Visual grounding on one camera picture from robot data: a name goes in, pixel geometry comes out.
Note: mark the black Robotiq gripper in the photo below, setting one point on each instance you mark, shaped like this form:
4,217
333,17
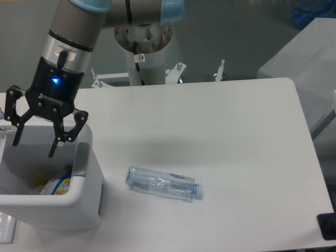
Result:
55,89

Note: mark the blue snack wrapper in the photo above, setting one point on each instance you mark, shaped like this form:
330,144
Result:
60,183

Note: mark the clear crushed plastic bottle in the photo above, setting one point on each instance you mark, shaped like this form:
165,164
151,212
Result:
163,184

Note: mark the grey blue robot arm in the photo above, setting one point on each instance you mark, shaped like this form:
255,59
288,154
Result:
70,43

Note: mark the white trash can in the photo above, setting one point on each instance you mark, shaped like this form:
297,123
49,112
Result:
79,208

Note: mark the yellow white trash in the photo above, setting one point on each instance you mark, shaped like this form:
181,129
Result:
39,182

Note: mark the blue patterned object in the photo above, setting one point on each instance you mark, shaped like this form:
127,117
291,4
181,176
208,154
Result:
1,114

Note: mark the grey covered side table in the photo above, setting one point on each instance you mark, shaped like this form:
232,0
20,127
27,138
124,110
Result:
309,61

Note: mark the blue plastic bag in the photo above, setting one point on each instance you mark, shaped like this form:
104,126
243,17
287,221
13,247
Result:
304,12

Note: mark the white pedestal foot bracket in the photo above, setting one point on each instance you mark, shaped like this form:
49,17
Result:
110,80

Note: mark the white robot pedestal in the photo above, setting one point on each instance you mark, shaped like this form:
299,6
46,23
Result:
144,47

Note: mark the black clamp mount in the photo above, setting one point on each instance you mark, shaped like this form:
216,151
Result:
326,223

